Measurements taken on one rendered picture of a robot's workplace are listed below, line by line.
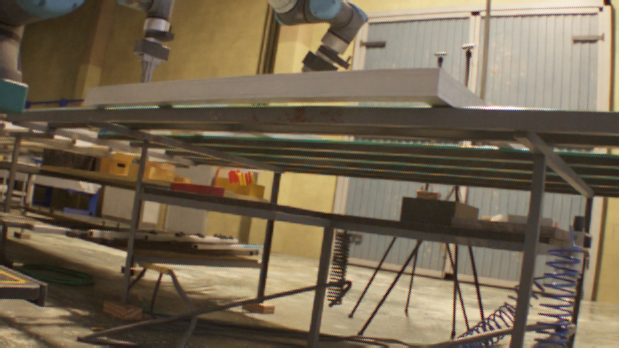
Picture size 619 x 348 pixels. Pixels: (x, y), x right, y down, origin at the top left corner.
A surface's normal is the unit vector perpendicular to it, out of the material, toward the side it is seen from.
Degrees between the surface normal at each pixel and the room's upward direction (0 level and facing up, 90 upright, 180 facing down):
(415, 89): 90
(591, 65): 90
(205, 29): 90
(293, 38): 90
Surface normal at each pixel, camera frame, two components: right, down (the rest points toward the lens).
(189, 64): -0.58, -0.15
